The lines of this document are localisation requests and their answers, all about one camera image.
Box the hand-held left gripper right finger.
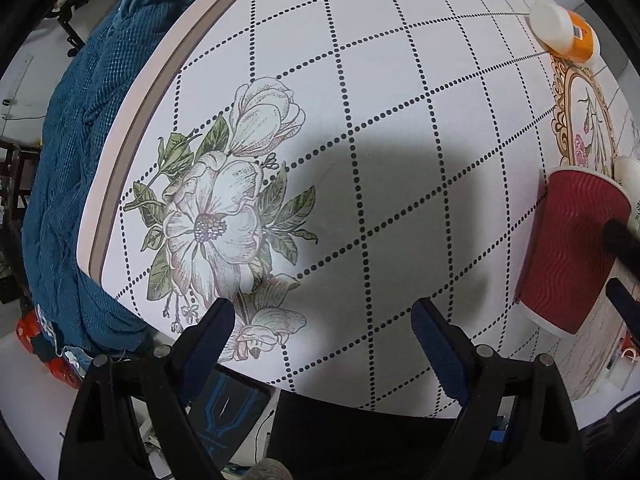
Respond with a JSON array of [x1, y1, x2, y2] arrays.
[[410, 297, 586, 480]]

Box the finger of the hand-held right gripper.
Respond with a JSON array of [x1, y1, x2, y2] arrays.
[[602, 217, 640, 282], [606, 279, 640, 327]]

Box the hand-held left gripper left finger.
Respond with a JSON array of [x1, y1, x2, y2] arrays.
[[59, 298, 236, 480]]

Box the red ribbed paper cup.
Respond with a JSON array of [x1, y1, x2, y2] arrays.
[[514, 167, 634, 337]]

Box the white cup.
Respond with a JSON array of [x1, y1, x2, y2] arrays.
[[613, 156, 640, 241]]

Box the grey fuzzy object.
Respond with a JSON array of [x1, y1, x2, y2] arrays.
[[249, 457, 292, 480]]

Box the red plastic bag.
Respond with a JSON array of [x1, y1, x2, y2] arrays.
[[15, 309, 84, 387]]

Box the orange bottle with white lid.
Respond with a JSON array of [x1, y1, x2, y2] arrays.
[[529, 0, 601, 64]]

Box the blue quilted jacket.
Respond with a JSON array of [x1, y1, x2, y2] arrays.
[[22, 0, 207, 357]]

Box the white floral tablecloth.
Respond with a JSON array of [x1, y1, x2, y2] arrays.
[[77, 0, 640, 418]]

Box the black metal frame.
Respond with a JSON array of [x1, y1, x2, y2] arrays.
[[49, 0, 92, 57]]

